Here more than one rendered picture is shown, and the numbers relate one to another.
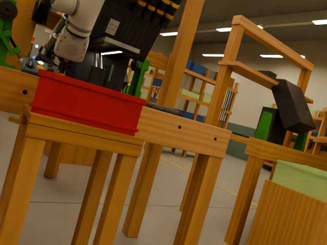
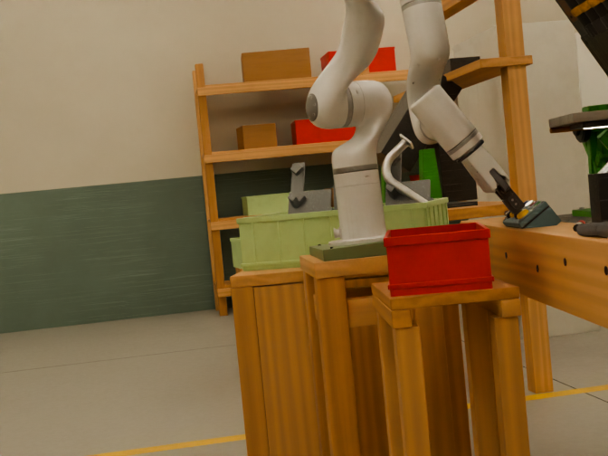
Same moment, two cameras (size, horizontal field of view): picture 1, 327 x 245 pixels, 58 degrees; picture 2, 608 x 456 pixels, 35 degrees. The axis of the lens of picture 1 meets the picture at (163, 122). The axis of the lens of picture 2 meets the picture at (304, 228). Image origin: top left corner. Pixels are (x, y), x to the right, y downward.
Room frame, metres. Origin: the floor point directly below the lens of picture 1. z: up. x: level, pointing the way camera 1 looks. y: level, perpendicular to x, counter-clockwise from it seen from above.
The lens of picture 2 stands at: (1.69, -1.71, 1.03)
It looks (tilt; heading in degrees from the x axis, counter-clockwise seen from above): 2 degrees down; 118
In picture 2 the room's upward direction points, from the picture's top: 5 degrees counter-clockwise
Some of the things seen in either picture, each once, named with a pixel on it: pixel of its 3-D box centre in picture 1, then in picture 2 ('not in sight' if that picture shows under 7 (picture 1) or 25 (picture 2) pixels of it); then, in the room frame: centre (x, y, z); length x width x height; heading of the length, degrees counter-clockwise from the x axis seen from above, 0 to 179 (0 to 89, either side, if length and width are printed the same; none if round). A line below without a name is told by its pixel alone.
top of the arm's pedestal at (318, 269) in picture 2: not in sight; (365, 260); (0.62, 0.61, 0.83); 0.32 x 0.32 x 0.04; 35
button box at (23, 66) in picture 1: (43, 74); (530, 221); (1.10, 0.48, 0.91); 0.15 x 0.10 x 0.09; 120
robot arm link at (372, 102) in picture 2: not in sight; (360, 126); (0.63, 0.63, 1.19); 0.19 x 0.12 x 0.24; 53
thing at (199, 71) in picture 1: (190, 110); not in sight; (7.39, -0.57, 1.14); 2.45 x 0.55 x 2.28; 128
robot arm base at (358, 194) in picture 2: not in sight; (360, 206); (0.62, 0.61, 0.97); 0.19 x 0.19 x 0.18
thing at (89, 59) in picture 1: (96, 61); not in sight; (1.63, 0.44, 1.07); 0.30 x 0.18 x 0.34; 120
